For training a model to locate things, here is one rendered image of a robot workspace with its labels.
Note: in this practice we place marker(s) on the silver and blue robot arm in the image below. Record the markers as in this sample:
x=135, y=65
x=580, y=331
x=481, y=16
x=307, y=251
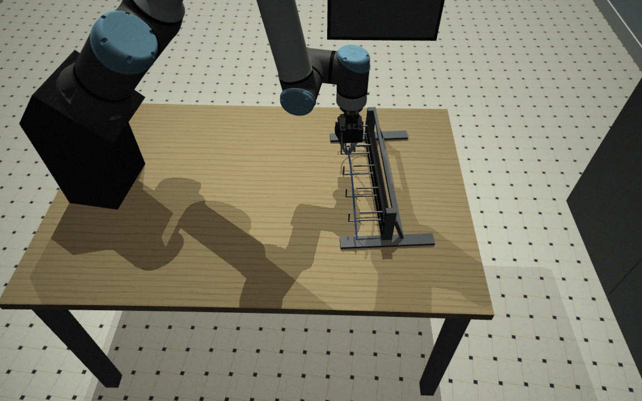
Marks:
x=123, y=44

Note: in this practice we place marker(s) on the black free-standing rack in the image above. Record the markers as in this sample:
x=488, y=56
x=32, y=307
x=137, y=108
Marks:
x=387, y=217

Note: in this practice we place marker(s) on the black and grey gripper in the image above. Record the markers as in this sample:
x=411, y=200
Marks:
x=349, y=133

